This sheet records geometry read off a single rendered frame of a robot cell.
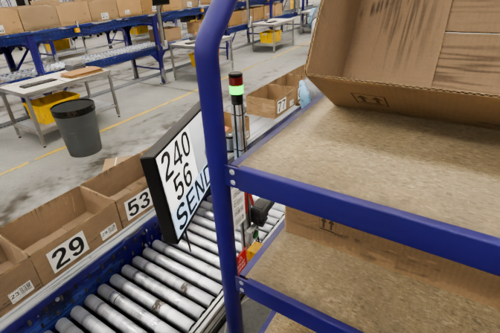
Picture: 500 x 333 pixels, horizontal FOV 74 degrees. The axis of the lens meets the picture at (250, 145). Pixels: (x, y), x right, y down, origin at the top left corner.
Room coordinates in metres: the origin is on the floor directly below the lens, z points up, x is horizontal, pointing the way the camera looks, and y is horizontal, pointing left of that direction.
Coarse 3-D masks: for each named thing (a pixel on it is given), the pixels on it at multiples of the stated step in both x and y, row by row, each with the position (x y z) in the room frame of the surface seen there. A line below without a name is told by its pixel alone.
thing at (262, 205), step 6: (258, 198) 1.18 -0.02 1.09; (258, 204) 1.15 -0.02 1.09; (264, 204) 1.14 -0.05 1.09; (270, 204) 1.16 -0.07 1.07; (252, 210) 1.13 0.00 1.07; (258, 210) 1.12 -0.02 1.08; (264, 210) 1.12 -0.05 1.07; (258, 216) 1.11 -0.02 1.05; (264, 216) 1.12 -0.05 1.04; (264, 222) 1.14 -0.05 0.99
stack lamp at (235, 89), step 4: (228, 80) 1.14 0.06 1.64; (232, 80) 1.12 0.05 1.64; (236, 80) 1.12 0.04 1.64; (240, 80) 1.12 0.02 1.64; (232, 84) 1.12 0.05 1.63; (236, 84) 1.12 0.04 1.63; (240, 84) 1.12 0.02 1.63; (232, 88) 1.12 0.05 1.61; (236, 88) 1.12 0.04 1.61; (240, 88) 1.12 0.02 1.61; (232, 92) 1.12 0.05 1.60; (236, 92) 1.12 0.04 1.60; (240, 92) 1.12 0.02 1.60
